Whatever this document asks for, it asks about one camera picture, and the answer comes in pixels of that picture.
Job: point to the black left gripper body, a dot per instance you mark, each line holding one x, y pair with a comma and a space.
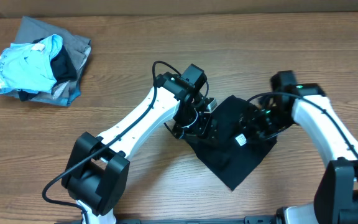
192, 123

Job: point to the light blue shirt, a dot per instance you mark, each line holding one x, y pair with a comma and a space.
26, 67

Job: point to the black garment in pile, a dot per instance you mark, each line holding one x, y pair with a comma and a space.
65, 74

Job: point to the grey folded garment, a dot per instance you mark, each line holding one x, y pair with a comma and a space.
78, 48

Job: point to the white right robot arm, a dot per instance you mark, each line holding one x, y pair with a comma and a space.
336, 199

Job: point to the black t-shirt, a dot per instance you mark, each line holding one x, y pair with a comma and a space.
231, 155

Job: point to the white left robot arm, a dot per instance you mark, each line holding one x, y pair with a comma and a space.
98, 166

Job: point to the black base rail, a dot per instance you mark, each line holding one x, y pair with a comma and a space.
191, 221

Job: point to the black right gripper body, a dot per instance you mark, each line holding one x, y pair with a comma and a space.
266, 124

